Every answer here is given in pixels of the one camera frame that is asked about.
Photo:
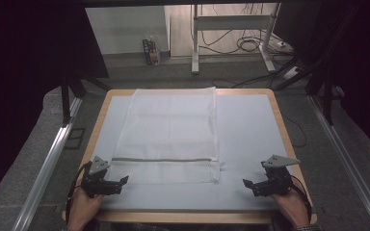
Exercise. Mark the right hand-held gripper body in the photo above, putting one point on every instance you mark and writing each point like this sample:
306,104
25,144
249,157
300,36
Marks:
276,186

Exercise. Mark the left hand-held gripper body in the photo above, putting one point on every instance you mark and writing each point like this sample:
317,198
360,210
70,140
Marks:
96,187

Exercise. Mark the white mesh laundry bag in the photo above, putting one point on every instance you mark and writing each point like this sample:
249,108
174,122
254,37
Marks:
168,128

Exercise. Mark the person's left hand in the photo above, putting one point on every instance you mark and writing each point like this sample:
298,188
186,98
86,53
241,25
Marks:
82,210

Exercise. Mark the person's right hand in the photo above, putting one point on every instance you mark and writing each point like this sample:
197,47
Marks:
294,207

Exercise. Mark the light grey table mat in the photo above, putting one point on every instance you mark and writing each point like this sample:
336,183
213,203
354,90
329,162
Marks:
250,134

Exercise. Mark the black metal stand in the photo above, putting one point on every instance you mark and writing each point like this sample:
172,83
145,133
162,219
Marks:
66,102
327,102

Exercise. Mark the white power strip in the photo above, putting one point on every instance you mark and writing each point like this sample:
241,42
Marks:
291,73

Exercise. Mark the blue carton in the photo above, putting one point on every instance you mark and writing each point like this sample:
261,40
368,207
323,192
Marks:
151,53

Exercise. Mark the black curtain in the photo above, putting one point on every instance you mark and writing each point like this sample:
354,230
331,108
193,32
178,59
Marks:
363,64
29,64

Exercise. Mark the aluminium floor rail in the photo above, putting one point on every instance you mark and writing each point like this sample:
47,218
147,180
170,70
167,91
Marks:
49,163
343,154

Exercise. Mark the white metal desk frame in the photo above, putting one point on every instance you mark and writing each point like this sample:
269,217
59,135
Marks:
231,22

